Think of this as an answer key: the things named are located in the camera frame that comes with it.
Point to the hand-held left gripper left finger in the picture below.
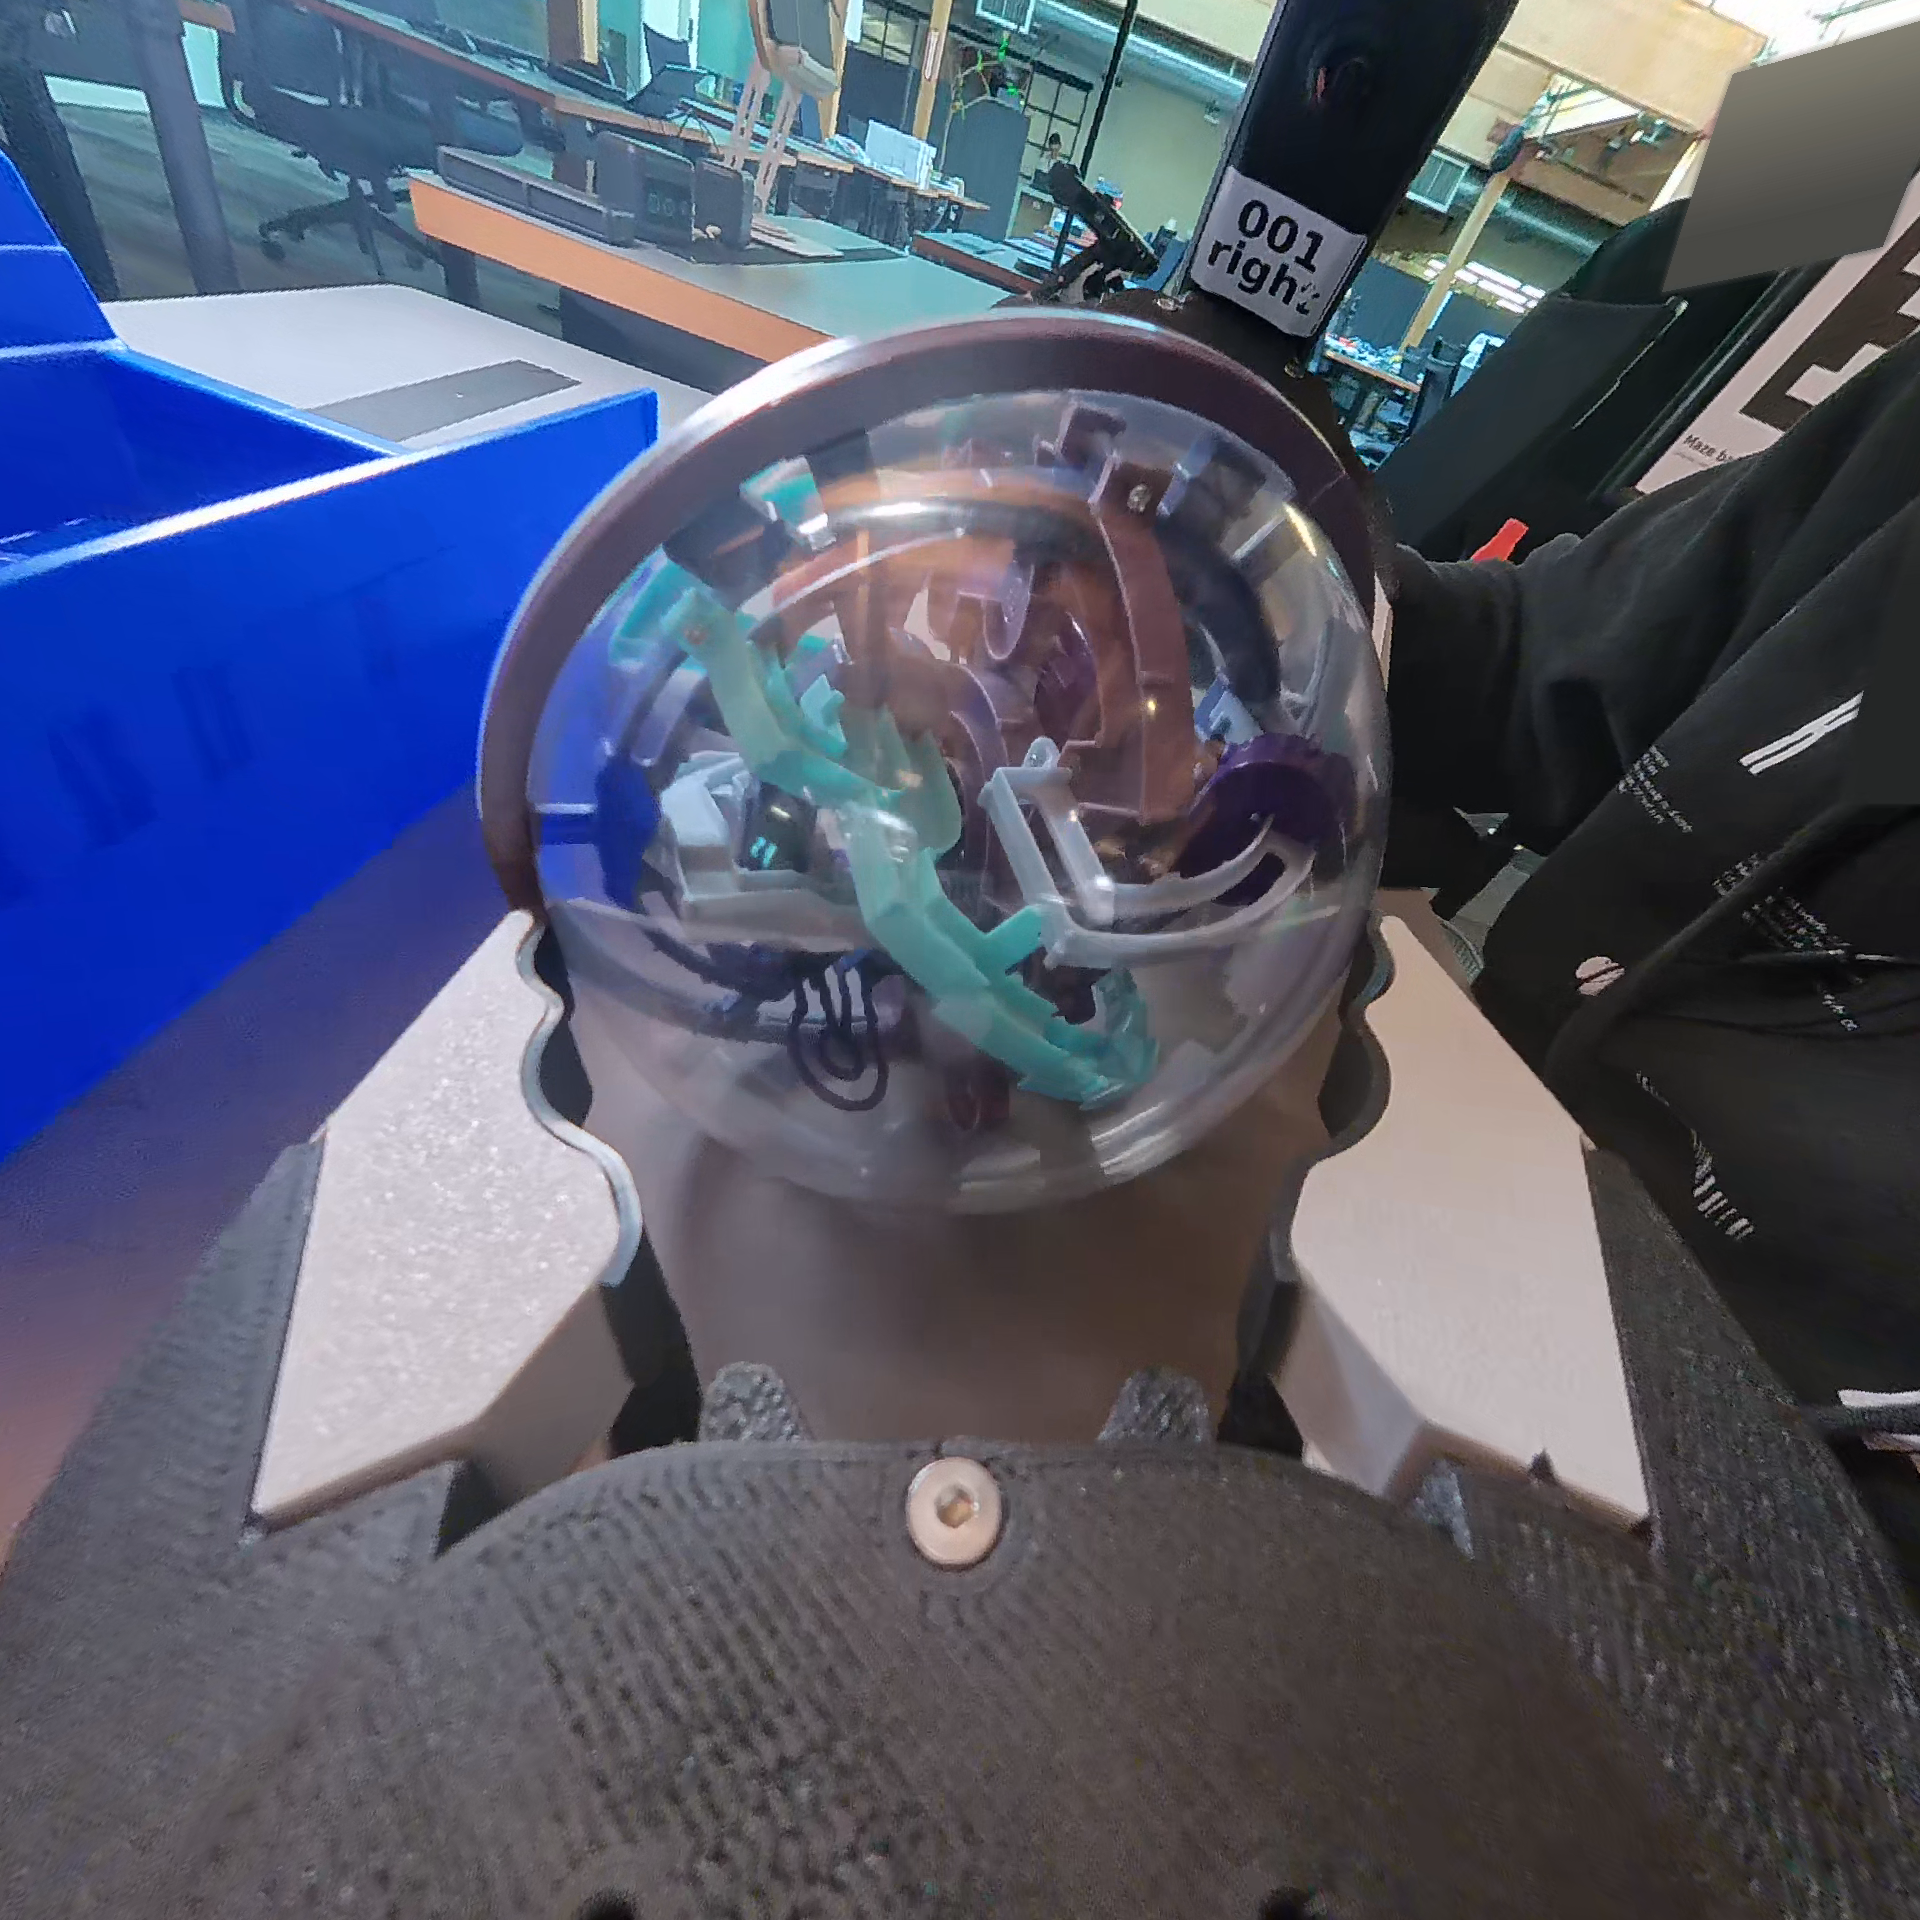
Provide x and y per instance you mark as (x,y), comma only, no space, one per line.
(434,1292)

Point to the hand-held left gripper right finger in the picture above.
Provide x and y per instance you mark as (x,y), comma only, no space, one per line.
(1470,1292)

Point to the blue plastic bin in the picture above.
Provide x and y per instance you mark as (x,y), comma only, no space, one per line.
(210,662)

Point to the clear plastic maze ball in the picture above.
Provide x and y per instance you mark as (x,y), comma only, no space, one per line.
(931,751)

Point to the black backpack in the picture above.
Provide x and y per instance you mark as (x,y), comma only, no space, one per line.
(1740,1053)

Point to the orange traffic cone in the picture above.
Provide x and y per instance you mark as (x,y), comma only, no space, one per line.
(1500,541)

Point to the black-framed marker sign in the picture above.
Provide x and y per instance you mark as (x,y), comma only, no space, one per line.
(1801,332)

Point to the long pale desk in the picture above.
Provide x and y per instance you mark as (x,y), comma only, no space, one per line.
(690,270)

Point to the black office chair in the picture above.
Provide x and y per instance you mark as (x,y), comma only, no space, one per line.
(332,93)

